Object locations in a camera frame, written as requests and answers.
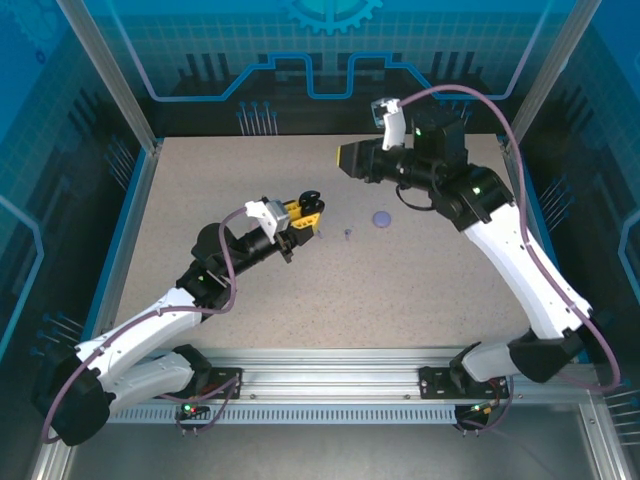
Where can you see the purple earbud charging case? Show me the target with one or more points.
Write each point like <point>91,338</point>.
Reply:
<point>382,219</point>

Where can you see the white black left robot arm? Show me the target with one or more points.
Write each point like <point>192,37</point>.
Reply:
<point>150,325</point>

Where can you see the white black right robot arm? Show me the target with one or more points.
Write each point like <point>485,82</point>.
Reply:
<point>520,270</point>

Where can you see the small LED circuit board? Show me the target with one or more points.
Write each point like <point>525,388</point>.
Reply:
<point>482,410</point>
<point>189,407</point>

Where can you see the grey metal bottom panel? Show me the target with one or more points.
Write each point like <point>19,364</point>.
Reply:
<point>320,450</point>

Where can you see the blue aluminium side rail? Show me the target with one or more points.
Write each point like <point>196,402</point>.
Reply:
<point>537,220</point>
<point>137,210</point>

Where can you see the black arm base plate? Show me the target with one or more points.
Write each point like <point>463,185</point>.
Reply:
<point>432,380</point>
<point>227,376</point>

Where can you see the aluminium frame post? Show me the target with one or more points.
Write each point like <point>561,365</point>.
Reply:
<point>550,65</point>
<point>107,75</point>

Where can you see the aluminium mounting rail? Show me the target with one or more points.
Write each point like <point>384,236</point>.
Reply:
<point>330,370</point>

